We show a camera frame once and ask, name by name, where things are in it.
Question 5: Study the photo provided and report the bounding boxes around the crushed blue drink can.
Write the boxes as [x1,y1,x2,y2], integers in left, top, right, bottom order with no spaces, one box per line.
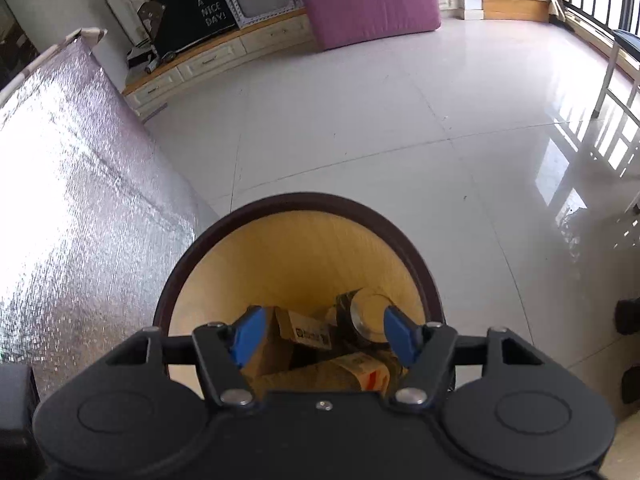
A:
[325,287,401,351]

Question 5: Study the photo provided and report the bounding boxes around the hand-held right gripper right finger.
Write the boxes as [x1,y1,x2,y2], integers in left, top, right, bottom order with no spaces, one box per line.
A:
[382,305,546,408]

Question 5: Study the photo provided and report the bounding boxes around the brown cardboard box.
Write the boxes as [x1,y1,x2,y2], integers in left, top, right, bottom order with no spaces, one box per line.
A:
[240,306,336,391]

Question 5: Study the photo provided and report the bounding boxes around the yellow bin with brown rim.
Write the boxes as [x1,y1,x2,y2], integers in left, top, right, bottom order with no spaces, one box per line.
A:
[152,191,446,396]

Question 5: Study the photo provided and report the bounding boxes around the white chair with blue cushion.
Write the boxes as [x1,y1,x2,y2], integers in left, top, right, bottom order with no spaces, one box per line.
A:
[592,29,640,181]

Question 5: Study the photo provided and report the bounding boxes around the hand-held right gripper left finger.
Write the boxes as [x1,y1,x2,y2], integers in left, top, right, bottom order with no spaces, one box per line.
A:
[105,304,268,408]

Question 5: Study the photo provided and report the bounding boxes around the brownish plastic wrapper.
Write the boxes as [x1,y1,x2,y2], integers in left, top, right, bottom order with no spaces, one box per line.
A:
[250,351,396,393]

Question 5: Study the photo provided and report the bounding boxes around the small black object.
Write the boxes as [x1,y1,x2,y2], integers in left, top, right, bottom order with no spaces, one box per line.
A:
[622,367,640,403]
[615,297,640,336]

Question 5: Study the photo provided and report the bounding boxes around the black lettered sign board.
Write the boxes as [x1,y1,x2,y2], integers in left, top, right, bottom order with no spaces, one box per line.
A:
[137,0,238,61]

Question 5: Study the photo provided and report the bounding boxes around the cream low cabinet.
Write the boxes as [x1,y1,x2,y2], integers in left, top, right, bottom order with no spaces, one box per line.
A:
[122,0,466,121]

